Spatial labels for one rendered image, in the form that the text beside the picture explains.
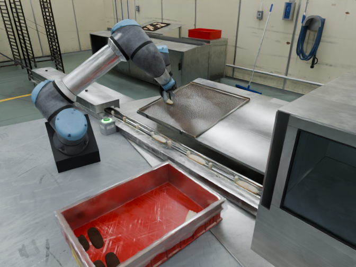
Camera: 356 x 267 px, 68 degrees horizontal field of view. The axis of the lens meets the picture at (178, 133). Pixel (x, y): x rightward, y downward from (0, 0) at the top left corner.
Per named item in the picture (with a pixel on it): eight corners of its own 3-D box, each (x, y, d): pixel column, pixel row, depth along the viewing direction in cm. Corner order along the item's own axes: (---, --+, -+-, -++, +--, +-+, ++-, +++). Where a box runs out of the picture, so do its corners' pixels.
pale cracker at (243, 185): (233, 184, 109) (234, 181, 109) (239, 179, 112) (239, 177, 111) (255, 195, 103) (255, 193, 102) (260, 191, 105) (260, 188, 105)
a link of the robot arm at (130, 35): (43, 124, 103) (153, 38, 104) (20, 94, 103) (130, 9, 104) (58, 126, 115) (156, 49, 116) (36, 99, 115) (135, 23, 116)
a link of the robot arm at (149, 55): (169, 61, 103) (179, 81, 152) (151, 39, 103) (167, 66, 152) (146, 80, 104) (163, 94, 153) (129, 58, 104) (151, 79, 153)
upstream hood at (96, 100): (33, 77, 253) (30, 68, 249) (52, 74, 264) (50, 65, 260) (96, 115, 172) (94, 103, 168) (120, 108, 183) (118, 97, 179)
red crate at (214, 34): (187, 36, 485) (187, 29, 479) (199, 35, 508) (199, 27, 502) (210, 39, 455) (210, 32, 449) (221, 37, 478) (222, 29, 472)
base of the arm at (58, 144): (58, 159, 118) (57, 153, 110) (49, 128, 121) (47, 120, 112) (92, 150, 125) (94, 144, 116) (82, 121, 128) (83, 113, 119)
